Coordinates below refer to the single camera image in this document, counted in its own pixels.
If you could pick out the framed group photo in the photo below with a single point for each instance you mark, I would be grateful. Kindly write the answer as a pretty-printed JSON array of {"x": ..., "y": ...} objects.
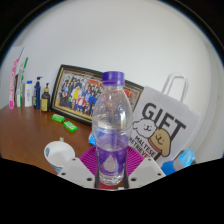
[{"x": 78, "y": 95}]

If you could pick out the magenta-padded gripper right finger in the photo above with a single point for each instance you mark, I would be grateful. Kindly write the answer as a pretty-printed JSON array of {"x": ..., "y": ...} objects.
[{"x": 148, "y": 169}]

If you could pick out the white bottle blue cap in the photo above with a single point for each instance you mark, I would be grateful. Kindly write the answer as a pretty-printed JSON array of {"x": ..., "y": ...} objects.
[{"x": 28, "y": 95}]

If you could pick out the dark blue pump bottle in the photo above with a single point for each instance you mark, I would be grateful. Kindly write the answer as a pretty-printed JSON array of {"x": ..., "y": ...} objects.
[{"x": 37, "y": 96}]

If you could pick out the blue detergent bottle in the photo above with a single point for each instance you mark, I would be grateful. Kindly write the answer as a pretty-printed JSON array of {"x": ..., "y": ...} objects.
[{"x": 180, "y": 161}]

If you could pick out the flat round red coaster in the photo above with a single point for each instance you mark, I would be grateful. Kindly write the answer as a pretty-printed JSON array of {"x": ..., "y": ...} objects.
[{"x": 111, "y": 187}]

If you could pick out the small green pack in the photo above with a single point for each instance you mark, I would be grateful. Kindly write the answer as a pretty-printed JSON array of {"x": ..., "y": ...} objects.
[
  {"x": 70, "y": 126},
  {"x": 58, "y": 117}
]

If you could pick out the tall green white box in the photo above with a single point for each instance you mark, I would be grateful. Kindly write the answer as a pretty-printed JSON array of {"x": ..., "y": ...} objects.
[{"x": 21, "y": 85}]

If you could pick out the amber black pump bottle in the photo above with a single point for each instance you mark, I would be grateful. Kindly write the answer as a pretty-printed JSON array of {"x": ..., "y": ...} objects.
[{"x": 45, "y": 101}]

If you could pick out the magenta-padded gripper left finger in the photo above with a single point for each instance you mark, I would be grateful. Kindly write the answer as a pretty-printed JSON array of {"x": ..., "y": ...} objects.
[{"x": 75, "y": 169}]

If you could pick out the clear purple-label water bottle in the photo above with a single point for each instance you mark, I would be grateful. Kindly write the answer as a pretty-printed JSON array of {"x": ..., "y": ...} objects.
[{"x": 111, "y": 133}]

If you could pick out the starry print paper cup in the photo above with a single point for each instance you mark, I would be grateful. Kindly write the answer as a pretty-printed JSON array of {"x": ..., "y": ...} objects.
[{"x": 59, "y": 155}]

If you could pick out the white paper gift bag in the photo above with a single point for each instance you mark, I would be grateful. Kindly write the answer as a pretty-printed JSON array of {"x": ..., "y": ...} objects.
[{"x": 166, "y": 123}]

